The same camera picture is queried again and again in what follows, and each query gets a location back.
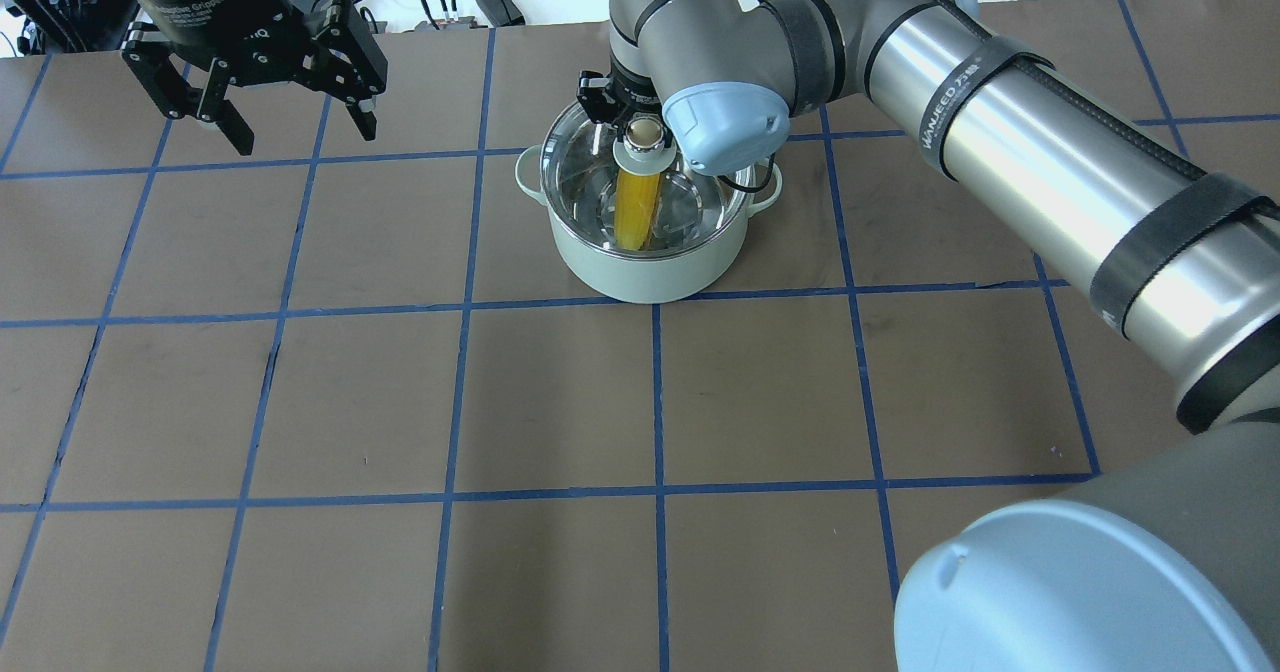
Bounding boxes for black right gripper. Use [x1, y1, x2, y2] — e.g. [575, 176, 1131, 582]
[577, 67, 660, 128]

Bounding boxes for yellow corn cob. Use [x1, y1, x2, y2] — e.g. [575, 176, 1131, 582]
[614, 169, 660, 251]

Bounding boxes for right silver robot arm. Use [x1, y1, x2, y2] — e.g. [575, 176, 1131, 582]
[609, 0, 1279, 671]

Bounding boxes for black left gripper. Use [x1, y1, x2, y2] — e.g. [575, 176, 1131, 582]
[120, 0, 388, 156]

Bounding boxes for white metal cooking pot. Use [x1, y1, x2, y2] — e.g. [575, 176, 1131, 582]
[517, 102, 785, 305]

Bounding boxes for brown paper table cover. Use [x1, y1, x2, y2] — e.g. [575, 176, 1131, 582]
[0, 0, 1280, 672]

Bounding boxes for glass pot lid with knob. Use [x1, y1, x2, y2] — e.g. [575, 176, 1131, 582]
[536, 102, 782, 259]

